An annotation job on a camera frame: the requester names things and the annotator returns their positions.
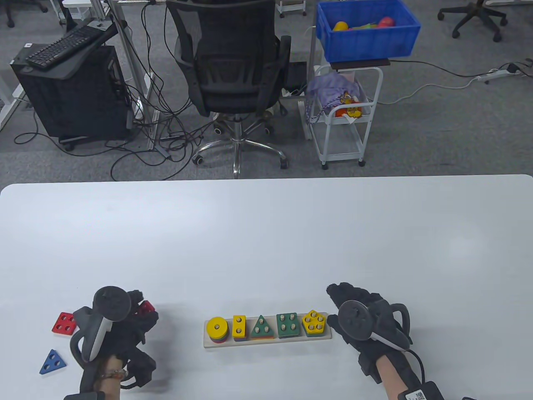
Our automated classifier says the person's right hand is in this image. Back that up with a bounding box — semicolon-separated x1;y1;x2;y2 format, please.
326;282;413;362

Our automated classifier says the person's left hand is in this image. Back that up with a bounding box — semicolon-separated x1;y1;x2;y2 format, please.
104;290;159;364

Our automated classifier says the red square block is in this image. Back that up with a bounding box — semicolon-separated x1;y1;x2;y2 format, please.
52;312;80;336

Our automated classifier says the yellow pentagon block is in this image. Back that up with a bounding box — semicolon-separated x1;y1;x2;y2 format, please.
302;310;326;336

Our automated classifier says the yellow round block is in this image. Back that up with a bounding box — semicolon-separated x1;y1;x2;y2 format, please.
206;317;228;339

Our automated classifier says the blue triangle block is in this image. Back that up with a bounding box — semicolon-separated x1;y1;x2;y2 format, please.
39;349;67;375

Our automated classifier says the green square block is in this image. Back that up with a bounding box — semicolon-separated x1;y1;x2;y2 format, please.
277;312;299;337

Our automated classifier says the green triangle block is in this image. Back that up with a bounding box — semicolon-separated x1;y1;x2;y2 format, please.
250;315;274;338

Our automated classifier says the wooden post board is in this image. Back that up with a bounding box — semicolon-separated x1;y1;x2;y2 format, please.
203;313;334;349

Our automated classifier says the person's right forearm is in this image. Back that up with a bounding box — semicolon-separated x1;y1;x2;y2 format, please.
375;356;421;400

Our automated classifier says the person's left forearm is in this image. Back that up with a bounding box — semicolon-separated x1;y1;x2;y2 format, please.
94;355;127;400

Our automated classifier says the black tracking controller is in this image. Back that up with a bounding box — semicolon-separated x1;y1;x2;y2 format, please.
336;301;413;351
70;286;132;367

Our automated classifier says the black labelled box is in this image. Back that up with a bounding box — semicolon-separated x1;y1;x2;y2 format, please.
398;381;446;400

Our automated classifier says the white utility cart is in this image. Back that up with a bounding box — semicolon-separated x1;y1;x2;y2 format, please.
309;65;384;170

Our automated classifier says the orange plush toy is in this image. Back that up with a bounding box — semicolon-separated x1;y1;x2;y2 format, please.
335;92;364;120

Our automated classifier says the purple cloth bag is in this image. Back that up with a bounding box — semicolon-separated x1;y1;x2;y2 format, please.
305;72;360;124

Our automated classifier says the black computer tower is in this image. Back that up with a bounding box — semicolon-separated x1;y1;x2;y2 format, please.
10;44;134;152

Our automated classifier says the black bag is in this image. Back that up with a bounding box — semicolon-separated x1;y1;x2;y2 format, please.
282;61;309;95

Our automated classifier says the brown board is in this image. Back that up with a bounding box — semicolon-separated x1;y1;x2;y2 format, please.
330;58;391;70

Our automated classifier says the white desk foot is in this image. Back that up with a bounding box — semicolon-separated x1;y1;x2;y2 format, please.
0;81;26;130

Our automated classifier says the blue plastic crate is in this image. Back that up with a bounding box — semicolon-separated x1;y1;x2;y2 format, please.
315;0;421;63

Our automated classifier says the white power strip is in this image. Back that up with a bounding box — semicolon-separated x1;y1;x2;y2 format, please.
476;68;522;83

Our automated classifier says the black mesh office chair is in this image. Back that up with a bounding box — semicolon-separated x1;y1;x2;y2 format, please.
165;0;292;179

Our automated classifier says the black keyboard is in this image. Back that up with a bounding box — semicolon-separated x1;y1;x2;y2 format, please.
25;25;107;70

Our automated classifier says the black chair base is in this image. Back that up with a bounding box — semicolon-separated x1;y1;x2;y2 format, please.
0;0;49;28
437;0;508;43

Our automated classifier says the small white cart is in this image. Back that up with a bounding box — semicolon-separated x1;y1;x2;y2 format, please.
276;0;308;18

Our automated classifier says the black glove cable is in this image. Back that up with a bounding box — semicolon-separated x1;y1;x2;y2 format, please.
406;349;426;383

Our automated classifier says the tangle of black cables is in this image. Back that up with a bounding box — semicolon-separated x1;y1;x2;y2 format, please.
14;0;217;180

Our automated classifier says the white floor cable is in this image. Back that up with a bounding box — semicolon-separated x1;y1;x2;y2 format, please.
380;75;483;105

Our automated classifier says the black floor cable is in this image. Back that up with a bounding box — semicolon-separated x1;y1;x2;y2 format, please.
389;60;533;80

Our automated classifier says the white desk frame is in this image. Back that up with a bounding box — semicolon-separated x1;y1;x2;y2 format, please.
90;0;161;151

